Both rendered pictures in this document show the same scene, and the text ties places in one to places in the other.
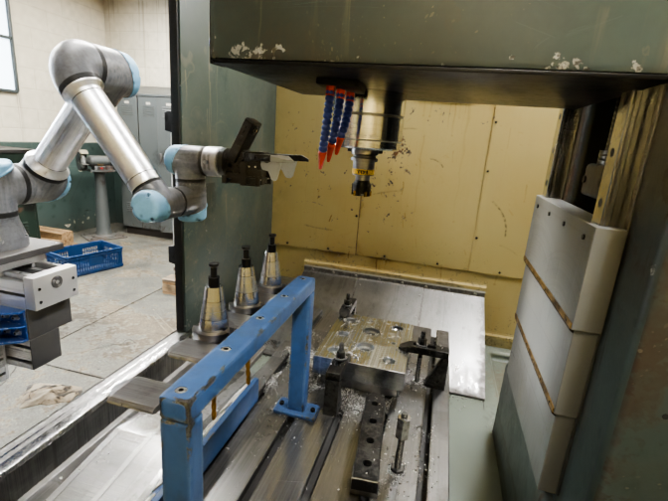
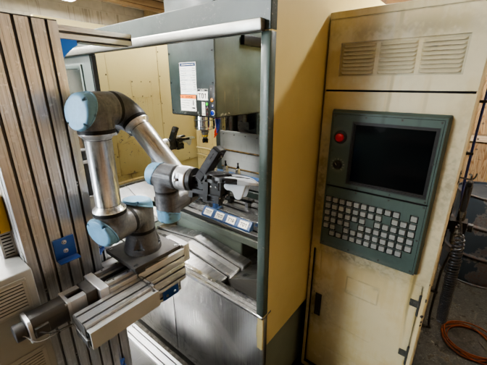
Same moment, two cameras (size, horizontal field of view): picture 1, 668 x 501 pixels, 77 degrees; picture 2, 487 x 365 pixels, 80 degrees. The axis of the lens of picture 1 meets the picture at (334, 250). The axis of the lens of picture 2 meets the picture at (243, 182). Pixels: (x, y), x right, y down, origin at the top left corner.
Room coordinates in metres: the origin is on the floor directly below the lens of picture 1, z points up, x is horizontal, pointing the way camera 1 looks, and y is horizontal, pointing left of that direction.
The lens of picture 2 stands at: (-0.23, 1.86, 1.83)
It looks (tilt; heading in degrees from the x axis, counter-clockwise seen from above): 19 degrees down; 295
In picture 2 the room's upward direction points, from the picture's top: straight up
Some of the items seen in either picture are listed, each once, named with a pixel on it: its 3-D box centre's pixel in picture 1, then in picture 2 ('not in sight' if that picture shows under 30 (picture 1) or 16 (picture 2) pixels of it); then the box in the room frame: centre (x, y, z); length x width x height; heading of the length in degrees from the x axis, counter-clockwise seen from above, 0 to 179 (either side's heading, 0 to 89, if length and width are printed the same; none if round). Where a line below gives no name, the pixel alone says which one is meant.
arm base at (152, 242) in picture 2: not in sight; (142, 237); (0.62, 1.05, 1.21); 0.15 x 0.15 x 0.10
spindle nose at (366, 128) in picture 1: (368, 121); (204, 120); (0.98, -0.05, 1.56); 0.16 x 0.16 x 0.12
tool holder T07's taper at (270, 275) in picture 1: (270, 266); not in sight; (0.80, 0.12, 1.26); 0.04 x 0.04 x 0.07
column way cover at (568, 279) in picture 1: (545, 320); (240, 160); (0.88, -0.49, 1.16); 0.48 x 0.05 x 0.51; 166
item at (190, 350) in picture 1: (193, 350); not in sight; (0.54, 0.19, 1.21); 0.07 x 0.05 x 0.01; 76
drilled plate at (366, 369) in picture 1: (368, 346); not in sight; (1.06, -0.12, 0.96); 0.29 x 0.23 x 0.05; 166
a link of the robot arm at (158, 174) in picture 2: not in sight; (164, 176); (0.36, 1.18, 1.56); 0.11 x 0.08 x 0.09; 1
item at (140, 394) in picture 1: (140, 393); not in sight; (0.43, 0.22, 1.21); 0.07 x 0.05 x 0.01; 76
